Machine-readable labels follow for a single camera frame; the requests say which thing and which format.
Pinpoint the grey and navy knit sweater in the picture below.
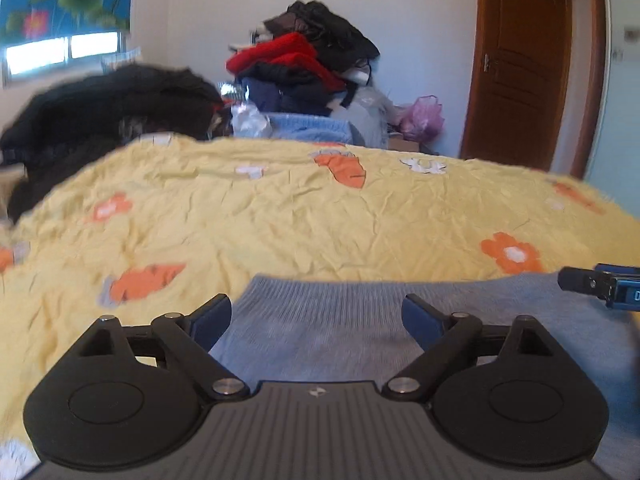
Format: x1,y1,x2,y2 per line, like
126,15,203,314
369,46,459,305
210,274,639,479

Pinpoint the pile of clothes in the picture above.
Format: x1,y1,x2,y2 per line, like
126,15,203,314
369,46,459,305
226,0,393,148

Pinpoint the white wardrobe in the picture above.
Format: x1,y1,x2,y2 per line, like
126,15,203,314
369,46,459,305
586,0,639,216

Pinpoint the yellow carrot print bedsheet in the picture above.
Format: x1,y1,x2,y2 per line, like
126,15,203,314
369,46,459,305
1,134,639,479

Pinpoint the brown wooden door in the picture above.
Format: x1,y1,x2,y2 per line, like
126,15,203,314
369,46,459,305
460,0,608,179

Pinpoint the pink plastic bag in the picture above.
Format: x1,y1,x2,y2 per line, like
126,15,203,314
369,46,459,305
398,94,445,144

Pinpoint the black coat on bed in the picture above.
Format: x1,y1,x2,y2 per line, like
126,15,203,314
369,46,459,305
1,64,230,222

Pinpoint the silver plastic bag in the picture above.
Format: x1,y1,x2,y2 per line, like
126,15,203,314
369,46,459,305
218,82,272,139

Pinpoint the light blue folded blanket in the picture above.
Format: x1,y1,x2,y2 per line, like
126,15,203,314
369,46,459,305
266,113,364,146

